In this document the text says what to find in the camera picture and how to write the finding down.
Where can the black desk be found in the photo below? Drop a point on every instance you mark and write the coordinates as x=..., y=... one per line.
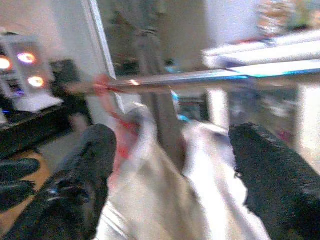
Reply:
x=37, y=130

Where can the white computer case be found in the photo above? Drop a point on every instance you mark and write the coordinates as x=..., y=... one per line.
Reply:
x=35, y=100

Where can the silver clothes rail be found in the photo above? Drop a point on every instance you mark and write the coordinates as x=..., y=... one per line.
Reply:
x=175, y=81

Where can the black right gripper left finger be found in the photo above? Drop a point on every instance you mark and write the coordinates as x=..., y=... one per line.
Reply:
x=75, y=187

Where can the white table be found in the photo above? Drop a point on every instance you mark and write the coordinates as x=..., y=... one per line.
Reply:
x=262, y=57

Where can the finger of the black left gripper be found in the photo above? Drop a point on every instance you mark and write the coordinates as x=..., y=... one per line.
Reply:
x=15, y=195
x=17, y=170

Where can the white shirt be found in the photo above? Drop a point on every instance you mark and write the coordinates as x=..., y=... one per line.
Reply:
x=162, y=200

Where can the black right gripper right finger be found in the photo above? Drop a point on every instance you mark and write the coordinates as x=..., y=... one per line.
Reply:
x=280, y=187

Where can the white upright post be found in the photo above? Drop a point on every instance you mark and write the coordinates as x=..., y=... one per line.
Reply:
x=100, y=32

